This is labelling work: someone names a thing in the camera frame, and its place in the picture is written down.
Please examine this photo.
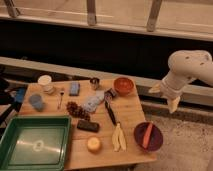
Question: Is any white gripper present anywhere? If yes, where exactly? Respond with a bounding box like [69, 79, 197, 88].
[148, 74, 191, 113]

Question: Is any yellow apple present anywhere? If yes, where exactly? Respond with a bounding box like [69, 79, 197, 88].
[87, 137, 101, 153]

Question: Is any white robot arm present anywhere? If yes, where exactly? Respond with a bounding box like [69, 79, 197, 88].
[149, 50, 213, 113]

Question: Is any small metal cup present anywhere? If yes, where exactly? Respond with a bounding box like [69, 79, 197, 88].
[90, 77, 100, 90]

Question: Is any light blue plastic cup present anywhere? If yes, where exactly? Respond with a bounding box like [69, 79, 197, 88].
[28, 94, 45, 111]

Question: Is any orange bowl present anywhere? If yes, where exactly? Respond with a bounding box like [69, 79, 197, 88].
[114, 77, 134, 96]

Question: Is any purple bowl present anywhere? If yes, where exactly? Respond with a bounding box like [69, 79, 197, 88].
[134, 122, 163, 152]

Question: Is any orange carrot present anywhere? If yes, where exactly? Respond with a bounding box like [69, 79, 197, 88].
[142, 122, 153, 149]

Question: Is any yellow banana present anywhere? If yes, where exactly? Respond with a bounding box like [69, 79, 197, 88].
[112, 123, 127, 152]

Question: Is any crumpled blue white cloth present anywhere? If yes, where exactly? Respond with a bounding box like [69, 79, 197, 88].
[82, 91, 104, 113]

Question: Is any black chocolate bar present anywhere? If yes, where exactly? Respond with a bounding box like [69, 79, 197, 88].
[77, 120, 100, 132]

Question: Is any white lidded jar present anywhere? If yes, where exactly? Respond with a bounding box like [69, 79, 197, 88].
[38, 75, 54, 94]

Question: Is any green plastic tray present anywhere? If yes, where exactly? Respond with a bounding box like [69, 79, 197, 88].
[0, 116, 71, 171]

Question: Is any blue object at table edge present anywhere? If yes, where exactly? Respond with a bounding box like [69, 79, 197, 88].
[14, 88, 26, 103]

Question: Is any black handled kitchen tool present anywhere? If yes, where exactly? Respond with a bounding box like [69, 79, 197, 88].
[104, 89, 116, 124]

